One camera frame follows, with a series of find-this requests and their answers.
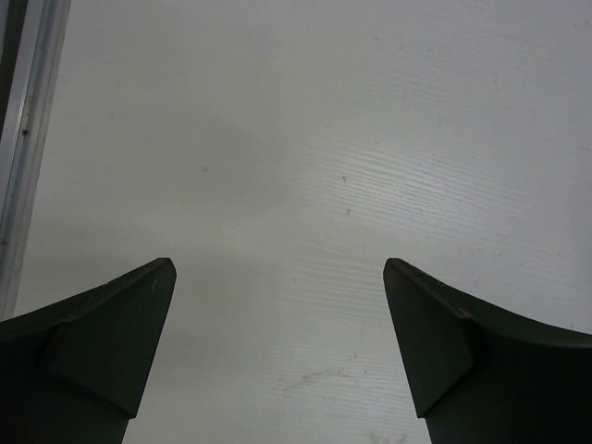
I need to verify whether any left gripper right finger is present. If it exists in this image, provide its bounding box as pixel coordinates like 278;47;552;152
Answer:
383;258;591;443

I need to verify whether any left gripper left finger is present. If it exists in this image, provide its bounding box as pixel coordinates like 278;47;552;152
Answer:
1;258;177;443

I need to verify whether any left aluminium table rail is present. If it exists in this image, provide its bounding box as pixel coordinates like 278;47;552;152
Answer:
1;0;71;320

